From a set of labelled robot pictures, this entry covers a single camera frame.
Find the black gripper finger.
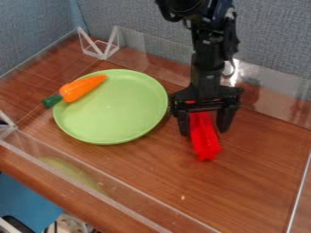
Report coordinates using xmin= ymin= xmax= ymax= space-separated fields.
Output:
xmin=216 ymin=106 xmax=237 ymax=133
xmin=177 ymin=110 xmax=189 ymax=137

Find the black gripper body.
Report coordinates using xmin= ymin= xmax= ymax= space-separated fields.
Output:
xmin=169 ymin=63 xmax=244 ymax=117

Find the red star-shaped bar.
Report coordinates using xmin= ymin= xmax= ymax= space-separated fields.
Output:
xmin=189 ymin=112 xmax=221 ymax=161

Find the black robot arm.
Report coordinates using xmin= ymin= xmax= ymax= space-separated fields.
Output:
xmin=155 ymin=0 xmax=243 ymax=137

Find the green plate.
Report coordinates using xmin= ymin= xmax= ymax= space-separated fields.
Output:
xmin=53 ymin=69 xmax=168 ymax=145

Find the orange toy carrot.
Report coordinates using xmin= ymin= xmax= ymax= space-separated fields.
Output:
xmin=41 ymin=75 xmax=108 ymax=108

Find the blue box under table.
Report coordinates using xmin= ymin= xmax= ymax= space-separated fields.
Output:
xmin=0 ymin=172 xmax=62 ymax=233

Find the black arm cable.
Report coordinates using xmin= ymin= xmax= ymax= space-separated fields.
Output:
xmin=220 ymin=57 xmax=236 ymax=80

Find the clear acrylic enclosure wall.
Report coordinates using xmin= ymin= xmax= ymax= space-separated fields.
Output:
xmin=0 ymin=29 xmax=311 ymax=233

